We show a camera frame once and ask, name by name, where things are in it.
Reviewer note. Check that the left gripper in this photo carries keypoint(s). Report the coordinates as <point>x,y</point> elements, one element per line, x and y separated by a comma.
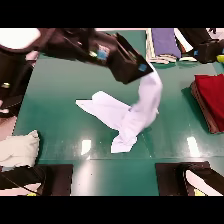
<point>128,65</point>

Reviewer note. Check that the white shirt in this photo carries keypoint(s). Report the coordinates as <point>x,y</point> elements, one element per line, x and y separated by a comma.
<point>133,116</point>

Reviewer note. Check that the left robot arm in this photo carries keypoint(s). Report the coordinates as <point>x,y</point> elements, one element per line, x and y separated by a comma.
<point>63,43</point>

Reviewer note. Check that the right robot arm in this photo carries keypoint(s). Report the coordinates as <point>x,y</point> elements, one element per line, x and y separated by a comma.
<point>171,180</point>

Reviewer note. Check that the pale striped garment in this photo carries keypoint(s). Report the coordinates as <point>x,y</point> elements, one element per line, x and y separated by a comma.
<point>163,60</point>

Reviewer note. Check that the purple garment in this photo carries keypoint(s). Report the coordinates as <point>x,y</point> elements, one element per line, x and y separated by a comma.
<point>165,41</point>

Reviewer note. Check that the red garment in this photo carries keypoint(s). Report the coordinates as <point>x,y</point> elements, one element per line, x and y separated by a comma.
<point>213,93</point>

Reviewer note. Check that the cream garment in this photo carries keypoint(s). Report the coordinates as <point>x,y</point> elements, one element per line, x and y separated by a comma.
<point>18,150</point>

